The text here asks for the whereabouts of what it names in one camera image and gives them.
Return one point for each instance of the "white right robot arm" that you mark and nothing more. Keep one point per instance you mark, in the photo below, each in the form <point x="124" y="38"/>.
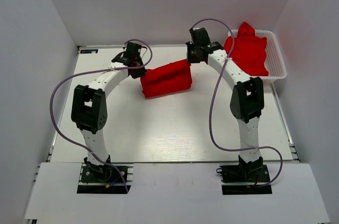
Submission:
<point x="247" y="99"/>

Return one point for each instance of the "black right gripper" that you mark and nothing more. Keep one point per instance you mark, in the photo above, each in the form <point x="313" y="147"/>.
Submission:
<point x="190" y="59"/>

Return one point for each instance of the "blue table corner label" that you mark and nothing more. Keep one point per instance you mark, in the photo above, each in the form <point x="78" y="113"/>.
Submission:
<point x="88" y="51"/>

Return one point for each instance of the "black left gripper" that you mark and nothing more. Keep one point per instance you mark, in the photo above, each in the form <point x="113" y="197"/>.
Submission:
<point x="139" y="73"/>

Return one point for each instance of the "white plastic basket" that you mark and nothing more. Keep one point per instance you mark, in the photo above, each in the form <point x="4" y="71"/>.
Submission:
<point x="274" y="62"/>

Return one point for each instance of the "red t shirt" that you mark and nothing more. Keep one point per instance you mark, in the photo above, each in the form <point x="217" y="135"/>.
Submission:
<point x="167" y="79"/>

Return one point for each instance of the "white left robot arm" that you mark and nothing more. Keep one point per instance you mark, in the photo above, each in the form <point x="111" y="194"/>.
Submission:
<point x="89" y="108"/>

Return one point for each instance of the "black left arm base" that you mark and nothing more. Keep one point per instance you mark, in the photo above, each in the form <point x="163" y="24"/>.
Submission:
<point x="92" y="182"/>

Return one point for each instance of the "red t shirts in basket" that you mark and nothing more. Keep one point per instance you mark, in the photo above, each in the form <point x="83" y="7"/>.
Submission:
<point x="249" y="52"/>

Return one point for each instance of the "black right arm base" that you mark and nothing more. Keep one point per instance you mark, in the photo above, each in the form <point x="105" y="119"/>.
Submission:
<point x="235" y="182"/>

